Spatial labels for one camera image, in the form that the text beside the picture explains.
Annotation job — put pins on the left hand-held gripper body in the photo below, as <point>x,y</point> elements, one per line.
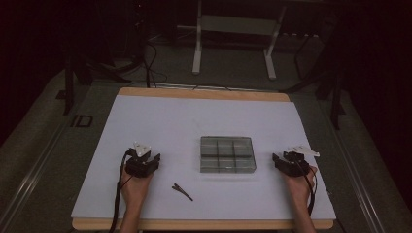
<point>139,166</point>

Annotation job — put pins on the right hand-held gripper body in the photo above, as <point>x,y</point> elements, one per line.
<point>293,166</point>

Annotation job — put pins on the person's left hand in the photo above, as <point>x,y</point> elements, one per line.
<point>136,189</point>

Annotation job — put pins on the dark metal hair clip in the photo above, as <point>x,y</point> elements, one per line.
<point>181,191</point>

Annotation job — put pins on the metal floor rail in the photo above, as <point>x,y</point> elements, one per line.
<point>30,181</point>
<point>359,181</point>

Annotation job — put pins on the wooden table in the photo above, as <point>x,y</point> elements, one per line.
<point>204,94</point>

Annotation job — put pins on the clear plastic compartment box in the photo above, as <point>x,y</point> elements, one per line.
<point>226,155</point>

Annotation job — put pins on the white metal stand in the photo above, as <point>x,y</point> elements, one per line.
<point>236,25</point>

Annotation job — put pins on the silver strip behind table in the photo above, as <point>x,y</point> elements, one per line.
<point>181,86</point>

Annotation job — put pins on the black stand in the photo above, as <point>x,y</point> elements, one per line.
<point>68,84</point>
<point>336,97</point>

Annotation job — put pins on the person's right hand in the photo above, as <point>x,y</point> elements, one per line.
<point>298,191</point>

